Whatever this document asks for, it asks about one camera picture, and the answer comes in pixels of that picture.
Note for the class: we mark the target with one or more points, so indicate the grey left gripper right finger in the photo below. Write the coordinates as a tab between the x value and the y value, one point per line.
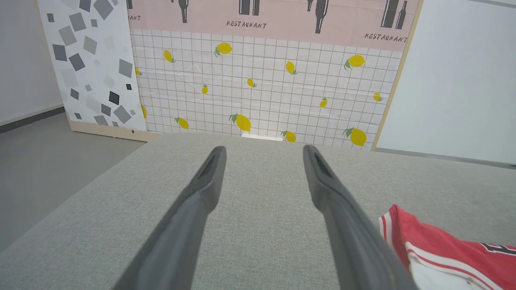
354	241

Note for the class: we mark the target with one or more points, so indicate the white paper sheet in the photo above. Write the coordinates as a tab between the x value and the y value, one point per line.
262	137

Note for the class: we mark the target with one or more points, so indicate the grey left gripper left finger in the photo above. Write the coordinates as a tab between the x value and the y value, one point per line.
181	229

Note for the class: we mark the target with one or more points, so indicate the lemon print partition panel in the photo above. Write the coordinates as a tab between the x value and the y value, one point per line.
274	80

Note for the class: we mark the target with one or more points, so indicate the grey squares print panel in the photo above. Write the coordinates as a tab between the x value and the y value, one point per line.
92	60

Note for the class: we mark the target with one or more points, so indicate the red and white jersey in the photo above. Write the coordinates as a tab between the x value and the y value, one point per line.
451	257

